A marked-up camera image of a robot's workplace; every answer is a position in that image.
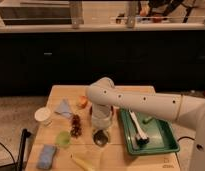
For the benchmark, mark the dark cabinet counter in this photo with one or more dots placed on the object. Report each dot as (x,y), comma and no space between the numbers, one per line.
(31,63)

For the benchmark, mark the black cable stand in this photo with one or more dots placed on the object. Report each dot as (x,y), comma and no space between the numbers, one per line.
(18,163)

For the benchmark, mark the white paper cup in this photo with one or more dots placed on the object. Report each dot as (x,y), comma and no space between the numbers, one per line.
(43,116)

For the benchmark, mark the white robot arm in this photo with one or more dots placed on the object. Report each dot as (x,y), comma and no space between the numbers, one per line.
(183,110)

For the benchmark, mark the yellow banana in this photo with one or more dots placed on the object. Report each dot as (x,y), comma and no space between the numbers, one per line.
(82,163)

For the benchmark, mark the green plastic tray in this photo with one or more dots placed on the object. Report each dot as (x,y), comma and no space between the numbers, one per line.
(161,138)

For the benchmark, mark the orange fruit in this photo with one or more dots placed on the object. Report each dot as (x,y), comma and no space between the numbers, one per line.
(82,102)

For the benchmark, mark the dark red bowl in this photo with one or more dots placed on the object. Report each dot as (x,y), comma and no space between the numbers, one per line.
(112,110)

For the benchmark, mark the light green plastic cup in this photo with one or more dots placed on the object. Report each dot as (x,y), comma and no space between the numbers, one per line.
(63,139)

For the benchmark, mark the white handled brush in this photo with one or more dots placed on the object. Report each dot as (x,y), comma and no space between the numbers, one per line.
(141,137)

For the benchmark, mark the light blue cloth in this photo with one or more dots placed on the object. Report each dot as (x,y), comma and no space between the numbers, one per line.
(64,109)

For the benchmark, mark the blue sponge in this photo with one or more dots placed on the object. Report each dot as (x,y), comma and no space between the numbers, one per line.
(46,156)

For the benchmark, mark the small green vegetable piece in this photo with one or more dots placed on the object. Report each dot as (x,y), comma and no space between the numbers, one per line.
(147,120)

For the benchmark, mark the dark round gripper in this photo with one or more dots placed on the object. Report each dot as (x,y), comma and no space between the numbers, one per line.
(101,138)

